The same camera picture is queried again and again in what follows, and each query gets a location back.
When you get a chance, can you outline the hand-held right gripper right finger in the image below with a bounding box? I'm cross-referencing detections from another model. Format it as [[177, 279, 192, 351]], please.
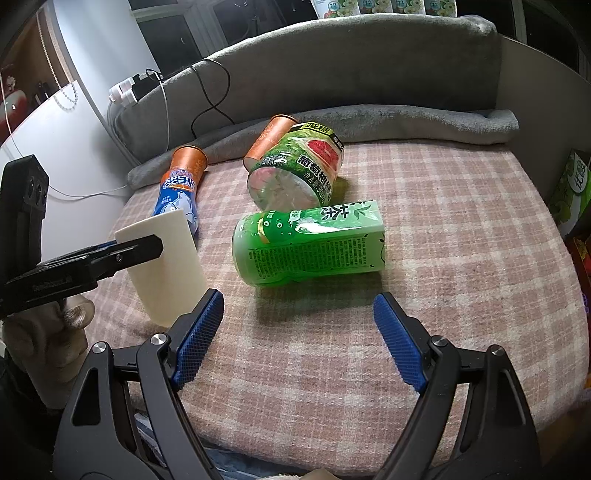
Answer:
[[373, 292, 543, 480]]

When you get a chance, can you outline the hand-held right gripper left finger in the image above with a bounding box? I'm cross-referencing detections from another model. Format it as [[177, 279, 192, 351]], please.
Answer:
[[54, 288, 232, 480]]

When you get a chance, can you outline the cream white cup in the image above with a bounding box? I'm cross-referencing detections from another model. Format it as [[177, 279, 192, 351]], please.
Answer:
[[114, 213, 208, 326]]

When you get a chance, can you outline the person's left hand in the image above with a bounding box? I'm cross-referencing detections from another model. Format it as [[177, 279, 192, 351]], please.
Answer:
[[1, 295, 96, 411]]

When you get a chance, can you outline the blue bottle with orange cap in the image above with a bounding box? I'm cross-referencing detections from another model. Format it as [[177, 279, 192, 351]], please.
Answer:
[[154, 146, 208, 238]]

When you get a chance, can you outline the green tea bottle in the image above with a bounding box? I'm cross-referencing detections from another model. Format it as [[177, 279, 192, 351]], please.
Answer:
[[232, 199, 386, 289]]

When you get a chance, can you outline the pink plaid blanket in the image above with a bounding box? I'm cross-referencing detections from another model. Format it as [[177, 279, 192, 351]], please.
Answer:
[[92, 138, 585, 467]]

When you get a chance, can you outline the blue cloth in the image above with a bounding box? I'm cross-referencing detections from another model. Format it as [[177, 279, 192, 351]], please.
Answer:
[[203, 445, 310, 480]]

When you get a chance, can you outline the white power strip with plugs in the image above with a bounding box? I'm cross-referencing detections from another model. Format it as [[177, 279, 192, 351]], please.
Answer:
[[108, 73, 162, 105]]

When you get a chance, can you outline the green bottle with red label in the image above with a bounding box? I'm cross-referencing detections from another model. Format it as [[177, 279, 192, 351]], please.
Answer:
[[247, 122, 346, 210]]

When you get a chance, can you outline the red box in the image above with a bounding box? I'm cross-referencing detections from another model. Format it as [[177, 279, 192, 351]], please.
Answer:
[[566, 233, 591, 280]]

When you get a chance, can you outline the green cardboard box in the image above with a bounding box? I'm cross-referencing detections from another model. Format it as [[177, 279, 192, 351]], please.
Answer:
[[547, 148, 591, 237]]

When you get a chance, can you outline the grey fleece blanket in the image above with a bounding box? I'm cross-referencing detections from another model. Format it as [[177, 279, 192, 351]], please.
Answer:
[[113, 14, 520, 189]]

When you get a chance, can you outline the white cable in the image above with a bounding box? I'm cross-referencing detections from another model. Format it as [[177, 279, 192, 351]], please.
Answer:
[[0, 74, 131, 199]]

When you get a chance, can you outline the white bead chain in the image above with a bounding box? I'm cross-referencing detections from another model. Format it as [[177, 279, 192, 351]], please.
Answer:
[[39, 9, 77, 112]]

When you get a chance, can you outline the black cable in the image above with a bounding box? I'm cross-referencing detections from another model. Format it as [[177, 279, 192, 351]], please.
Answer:
[[147, 58, 237, 153]]

